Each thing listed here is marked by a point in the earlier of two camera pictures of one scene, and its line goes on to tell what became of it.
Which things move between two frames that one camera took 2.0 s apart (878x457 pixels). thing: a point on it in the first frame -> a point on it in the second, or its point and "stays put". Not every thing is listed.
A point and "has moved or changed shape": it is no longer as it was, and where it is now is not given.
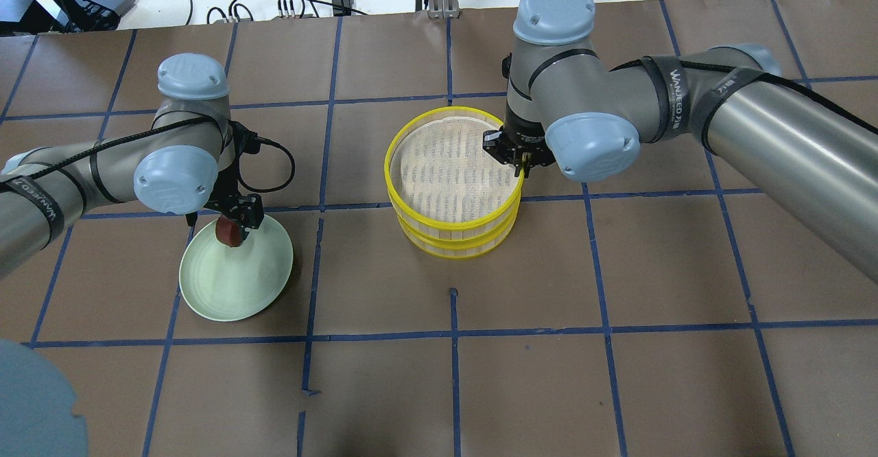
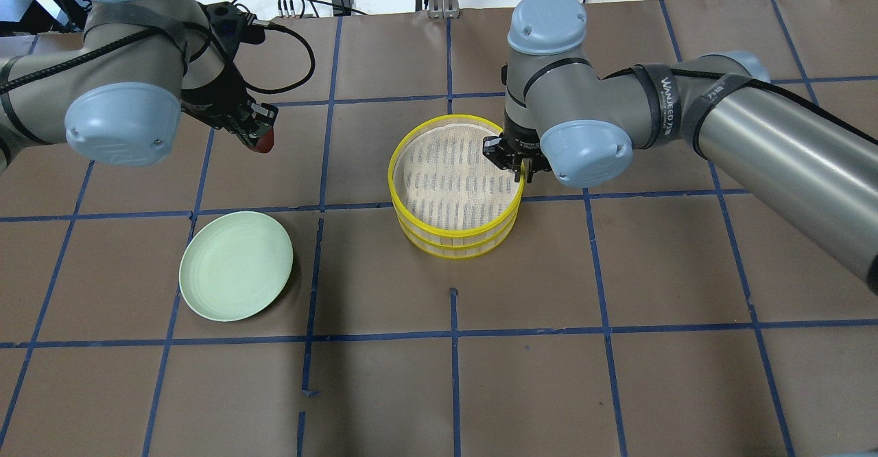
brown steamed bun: [228, 232] -> [265, 143]
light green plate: [226, 283] stays put
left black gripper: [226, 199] -> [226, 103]
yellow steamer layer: [441, 248] stays put
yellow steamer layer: [419, 224] has moved or changed shape
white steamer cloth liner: [443, 172] stays put
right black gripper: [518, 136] stays put
